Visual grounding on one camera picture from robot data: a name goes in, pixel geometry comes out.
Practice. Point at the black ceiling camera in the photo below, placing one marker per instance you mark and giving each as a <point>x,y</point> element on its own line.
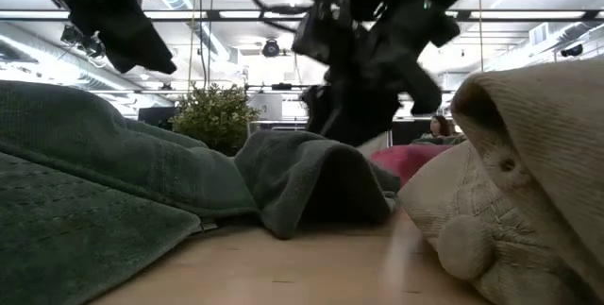
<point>572,50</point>

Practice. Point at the round black ceiling fixture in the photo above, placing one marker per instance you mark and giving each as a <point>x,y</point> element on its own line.
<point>271,48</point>

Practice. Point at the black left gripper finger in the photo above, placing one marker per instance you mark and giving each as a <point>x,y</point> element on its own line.
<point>108,31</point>
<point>146,40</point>

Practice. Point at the black overhead frame beam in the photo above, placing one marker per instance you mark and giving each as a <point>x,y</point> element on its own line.
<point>165,20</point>
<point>141,91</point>

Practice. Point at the pink box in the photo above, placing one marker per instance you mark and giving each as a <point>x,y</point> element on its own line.
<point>406,161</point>

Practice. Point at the person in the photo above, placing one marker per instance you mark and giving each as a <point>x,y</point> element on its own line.
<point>440,128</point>

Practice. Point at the silver ventilation duct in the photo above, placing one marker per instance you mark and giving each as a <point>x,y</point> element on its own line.
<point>47,55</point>

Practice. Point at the green potted plant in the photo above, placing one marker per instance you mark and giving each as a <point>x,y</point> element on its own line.
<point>214,116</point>

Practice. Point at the black ceiling spotlight cluster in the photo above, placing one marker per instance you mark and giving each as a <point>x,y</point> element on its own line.
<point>82,40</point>

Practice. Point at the black monitor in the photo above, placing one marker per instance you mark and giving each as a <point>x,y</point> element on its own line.
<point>156,117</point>

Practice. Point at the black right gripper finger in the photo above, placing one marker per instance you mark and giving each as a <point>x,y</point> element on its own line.
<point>415,78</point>
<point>354,111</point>

